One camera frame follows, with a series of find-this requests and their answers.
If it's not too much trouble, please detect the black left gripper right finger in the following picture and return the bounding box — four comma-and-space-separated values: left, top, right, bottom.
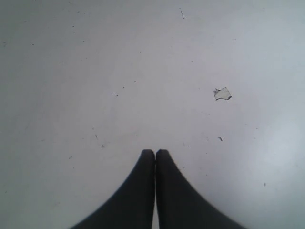
155, 149, 243, 229

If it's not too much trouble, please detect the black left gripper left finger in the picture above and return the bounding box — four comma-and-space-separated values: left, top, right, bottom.
73, 149, 155, 229

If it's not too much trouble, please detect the torn tape scrap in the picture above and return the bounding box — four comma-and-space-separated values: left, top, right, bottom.
213, 87, 232, 101

